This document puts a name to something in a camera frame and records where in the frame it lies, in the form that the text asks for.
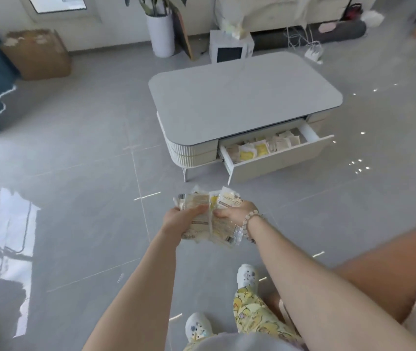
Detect white box with dark screen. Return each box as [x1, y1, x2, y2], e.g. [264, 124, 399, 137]
[209, 30, 255, 65]

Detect yellow duck print trousers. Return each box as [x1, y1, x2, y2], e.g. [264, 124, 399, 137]
[183, 285, 304, 351]

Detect yellow white snack packet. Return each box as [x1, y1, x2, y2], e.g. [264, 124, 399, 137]
[208, 185, 244, 249]

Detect person's right forearm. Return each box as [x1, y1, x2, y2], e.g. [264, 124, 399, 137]
[246, 215, 416, 351]

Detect white plastic bag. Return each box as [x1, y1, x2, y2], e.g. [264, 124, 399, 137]
[360, 11, 386, 28]

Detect brown wooden board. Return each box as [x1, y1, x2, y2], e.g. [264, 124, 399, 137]
[171, 3, 194, 61]

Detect red black bag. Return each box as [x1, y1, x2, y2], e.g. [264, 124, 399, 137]
[341, 3, 364, 22]

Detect person's left forearm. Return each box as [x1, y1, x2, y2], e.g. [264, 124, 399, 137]
[82, 230, 180, 351]

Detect white coffee table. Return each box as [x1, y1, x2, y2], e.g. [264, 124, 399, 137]
[148, 51, 344, 184]

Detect white shirt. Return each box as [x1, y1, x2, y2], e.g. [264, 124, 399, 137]
[193, 332, 304, 351]

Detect small clear packet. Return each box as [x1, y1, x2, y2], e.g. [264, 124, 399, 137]
[230, 224, 246, 247]

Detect pale yellow plastic bag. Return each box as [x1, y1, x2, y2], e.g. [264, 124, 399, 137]
[222, 16, 249, 40]

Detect tall white vase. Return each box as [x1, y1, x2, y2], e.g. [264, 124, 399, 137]
[146, 12, 176, 58]

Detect white cables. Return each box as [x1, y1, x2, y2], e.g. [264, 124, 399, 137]
[284, 25, 322, 51]

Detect pile of yellow white packets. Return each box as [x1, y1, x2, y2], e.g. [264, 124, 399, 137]
[224, 129, 304, 165]

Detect window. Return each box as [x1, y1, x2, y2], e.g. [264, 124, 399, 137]
[18, 0, 102, 23]

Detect white table drawer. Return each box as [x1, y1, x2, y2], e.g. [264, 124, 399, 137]
[217, 122, 335, 185]

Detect person's left hand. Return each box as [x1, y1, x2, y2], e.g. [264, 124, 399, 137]
[161, 205, 211, 249]

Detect white clog shoe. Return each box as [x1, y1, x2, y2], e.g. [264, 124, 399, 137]
[236, 264, 260, 301]
[185, 312, 213, 344]

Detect dark grey rolled mat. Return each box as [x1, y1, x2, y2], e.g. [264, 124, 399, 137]
[251, 20, 367, 52]

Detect green plant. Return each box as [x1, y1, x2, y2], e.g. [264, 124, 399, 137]
[125, 0, 187, 17]

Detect person's right hand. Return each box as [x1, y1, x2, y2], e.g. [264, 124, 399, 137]
[213, 201, 260, 229]

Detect white power strip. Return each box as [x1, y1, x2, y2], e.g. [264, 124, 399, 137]
[304, 42, 324, 65]

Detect orange brown sofa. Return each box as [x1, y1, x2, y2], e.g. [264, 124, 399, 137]
[266, 216, 416, 326]

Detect white bead bracelet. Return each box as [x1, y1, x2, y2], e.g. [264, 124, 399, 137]
[242, 210, 266, 244]

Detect brown cardboard box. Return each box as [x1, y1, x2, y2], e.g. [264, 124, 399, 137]
[1, 29, 72, 81]

